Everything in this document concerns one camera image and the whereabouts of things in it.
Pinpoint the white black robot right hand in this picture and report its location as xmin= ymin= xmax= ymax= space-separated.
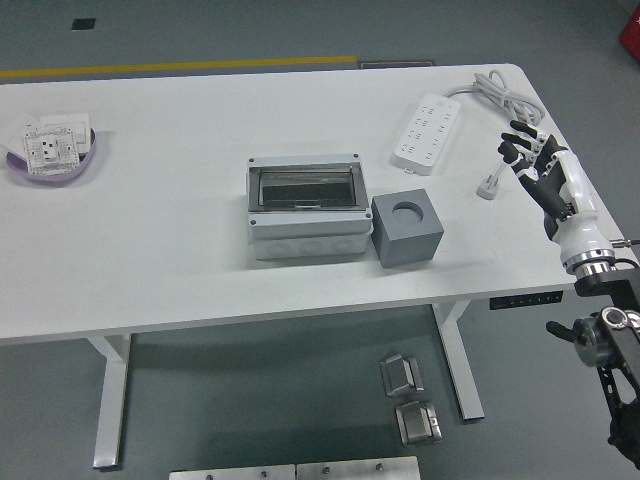
xmin=496 ymin=118 xmax=615 ymax=266

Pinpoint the grey junction box with lid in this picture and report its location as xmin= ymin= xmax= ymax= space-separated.
xmin=247 ymin=153 xmax=375 ymax=261

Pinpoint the grey cube with round hole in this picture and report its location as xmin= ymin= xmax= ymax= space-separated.
xmin=371 ymin=188 xmax=446 ymax=270

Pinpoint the metal floor socket box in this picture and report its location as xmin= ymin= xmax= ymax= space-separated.
xmin=394 ymin=399 xmax=444 ymax=447
xmin=379 ymin=353 xmax=425 ymax=398

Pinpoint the black table control panel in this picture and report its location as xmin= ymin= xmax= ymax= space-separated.
xmin=489 ymin=291 xmax=564 ymax=312

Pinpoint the white power strip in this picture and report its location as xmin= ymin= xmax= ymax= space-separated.
xmin=390 ymin=92 xmax=462 ymax=177

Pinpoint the red object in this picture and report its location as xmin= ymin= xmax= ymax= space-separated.
xmin=618 ymin=8 xmax=640 ymax=51

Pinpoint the white right table leg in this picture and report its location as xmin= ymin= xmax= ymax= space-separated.
xmin=433 ymin=301 xmax=486 ymax=424

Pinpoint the white table leg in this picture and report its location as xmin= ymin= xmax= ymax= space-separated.
xmin=433 ymin=301 xmax=486 ymax=424
xmin=85 ymin=333 xmax=133 ymax=472

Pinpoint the dark framed floor plate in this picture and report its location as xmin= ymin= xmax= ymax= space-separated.
xmin=359 ymin=60 xmax=434 ymax=71

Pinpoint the white left table leg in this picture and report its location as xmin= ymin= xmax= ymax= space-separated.
xmin=85 ymin=333 xmax=133 ymax=472

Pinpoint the purple bowl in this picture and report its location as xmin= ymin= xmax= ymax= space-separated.
xmin=4 ymin=127 xmax=99 ymax=189

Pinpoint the printed white socket plate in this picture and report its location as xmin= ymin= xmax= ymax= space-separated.
xmin=20 ymin=126 xmax=85 ymax=177

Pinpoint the white power cord with plug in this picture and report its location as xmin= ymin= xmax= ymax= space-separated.
xmin=444 ymin=69 xmax=546 ymax=202

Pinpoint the plain white switch plate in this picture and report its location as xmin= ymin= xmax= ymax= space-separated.
xmin=0 ymin=113 xmax=42 ymax=152
xmin=39 ymin=113 xmax=92 ymax=151

